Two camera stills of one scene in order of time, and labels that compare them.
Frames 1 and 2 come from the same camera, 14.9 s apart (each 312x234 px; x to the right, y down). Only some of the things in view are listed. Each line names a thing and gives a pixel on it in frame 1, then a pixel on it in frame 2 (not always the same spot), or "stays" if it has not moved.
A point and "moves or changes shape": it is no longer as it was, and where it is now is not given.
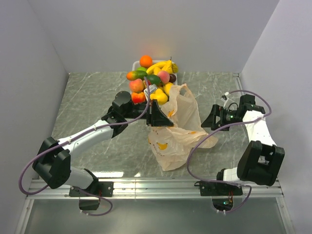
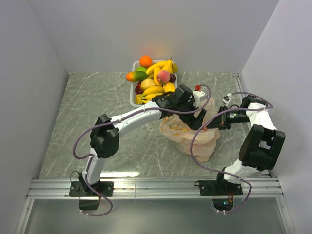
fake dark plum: (172, 78) stays
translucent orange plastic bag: (171, 145) moves or changes shape
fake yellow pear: (170, 67) stays
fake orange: (146, 61) stays
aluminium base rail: (155, 188) stays
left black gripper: (156, 117) → (194, 123)
